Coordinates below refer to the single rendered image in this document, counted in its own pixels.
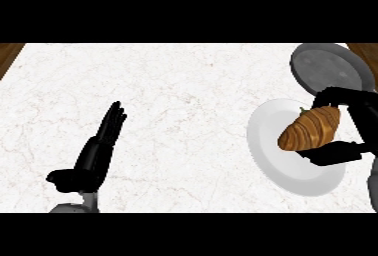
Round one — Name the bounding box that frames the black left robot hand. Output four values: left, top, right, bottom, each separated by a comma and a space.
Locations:
45, 100, 129, 194

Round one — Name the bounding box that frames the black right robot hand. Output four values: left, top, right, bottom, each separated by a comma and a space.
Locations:
296, 86, 378, 167

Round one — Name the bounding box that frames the brown croissant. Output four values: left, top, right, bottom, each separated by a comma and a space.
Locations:
276, 105, 343, 152

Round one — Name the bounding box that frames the grey pan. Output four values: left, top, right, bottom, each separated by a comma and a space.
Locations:
288, 43, 377, 98

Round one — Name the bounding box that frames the white plate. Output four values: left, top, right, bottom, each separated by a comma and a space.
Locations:
245, 98, 347, 197

